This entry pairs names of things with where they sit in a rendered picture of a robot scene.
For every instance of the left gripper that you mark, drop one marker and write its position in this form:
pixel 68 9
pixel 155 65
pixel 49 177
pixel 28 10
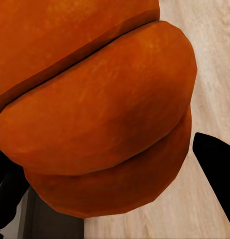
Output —
pixel 15 182

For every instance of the cabinet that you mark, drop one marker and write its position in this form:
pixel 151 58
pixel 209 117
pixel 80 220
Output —
pixel 40 221

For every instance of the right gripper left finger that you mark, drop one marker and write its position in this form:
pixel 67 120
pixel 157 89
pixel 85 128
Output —
pixel 5 165

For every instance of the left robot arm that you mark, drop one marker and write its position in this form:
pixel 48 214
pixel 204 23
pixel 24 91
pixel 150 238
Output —
pixel 12 189

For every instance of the pumpkin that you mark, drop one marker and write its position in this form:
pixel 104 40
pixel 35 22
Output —
pixel 94 101

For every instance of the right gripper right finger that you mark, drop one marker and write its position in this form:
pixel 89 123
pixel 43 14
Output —
pixel 214 157

